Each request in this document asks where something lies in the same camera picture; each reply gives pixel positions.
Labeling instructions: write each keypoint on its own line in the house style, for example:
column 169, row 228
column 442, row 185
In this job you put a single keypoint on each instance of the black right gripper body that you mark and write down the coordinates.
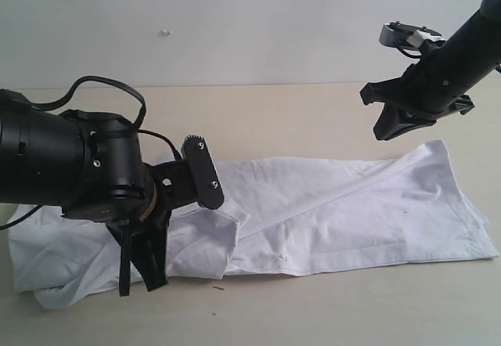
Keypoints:
column 439, row 82

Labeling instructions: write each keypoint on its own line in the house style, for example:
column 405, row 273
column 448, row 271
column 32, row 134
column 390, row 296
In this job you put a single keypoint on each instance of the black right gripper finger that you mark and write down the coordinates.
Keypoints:
column 393, row 91
column 394, row 122

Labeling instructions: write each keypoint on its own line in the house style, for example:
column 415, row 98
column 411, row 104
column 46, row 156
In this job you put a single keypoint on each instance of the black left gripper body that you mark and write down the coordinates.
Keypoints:
column 142, row 206

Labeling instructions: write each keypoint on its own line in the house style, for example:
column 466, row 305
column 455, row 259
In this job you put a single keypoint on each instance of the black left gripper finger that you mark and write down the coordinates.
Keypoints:
column 123, row 236
column 149, row 256

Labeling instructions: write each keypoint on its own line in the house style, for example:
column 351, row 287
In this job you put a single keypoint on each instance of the white t-shirt red lettering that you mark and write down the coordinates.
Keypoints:
column 281, row 215

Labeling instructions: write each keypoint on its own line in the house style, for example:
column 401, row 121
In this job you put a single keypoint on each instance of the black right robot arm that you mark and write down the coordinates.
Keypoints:
column 483, row 29

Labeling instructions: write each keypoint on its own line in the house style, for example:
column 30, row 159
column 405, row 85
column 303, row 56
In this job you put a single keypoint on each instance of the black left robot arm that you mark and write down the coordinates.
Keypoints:
column 89, row 164

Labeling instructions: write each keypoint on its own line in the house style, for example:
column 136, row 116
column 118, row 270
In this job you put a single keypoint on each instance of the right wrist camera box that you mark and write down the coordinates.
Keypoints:
column 411, row 41

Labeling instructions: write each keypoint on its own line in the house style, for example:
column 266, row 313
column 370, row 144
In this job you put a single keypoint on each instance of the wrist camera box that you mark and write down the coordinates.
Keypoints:
column 191, row 179
column 411, row 41

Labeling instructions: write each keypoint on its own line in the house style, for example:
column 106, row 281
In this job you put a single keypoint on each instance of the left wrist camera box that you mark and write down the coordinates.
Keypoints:
column 191, row 179

